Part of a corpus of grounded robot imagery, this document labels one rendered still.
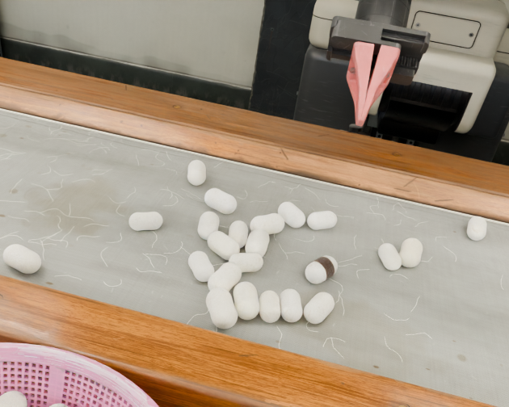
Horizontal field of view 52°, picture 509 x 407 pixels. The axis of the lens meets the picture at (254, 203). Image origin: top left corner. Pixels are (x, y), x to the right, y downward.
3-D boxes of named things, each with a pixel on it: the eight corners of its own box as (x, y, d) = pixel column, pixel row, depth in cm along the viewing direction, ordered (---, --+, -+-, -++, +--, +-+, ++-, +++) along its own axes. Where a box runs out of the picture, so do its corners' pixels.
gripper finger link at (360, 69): (414, 117, 51) (428, 35, 53) (340, 103, 51) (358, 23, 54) (398, 145, 57) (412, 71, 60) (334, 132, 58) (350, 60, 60)
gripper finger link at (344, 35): (389, 112, 51) (404, 31, 53) (316, 98, 52) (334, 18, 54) (376, 141, 57) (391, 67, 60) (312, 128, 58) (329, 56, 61)
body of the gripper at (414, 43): (429, 48, 53) (439, -13, 55) (330, 29, 54) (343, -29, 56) (414, 81, 59) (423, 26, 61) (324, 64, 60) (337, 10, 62)
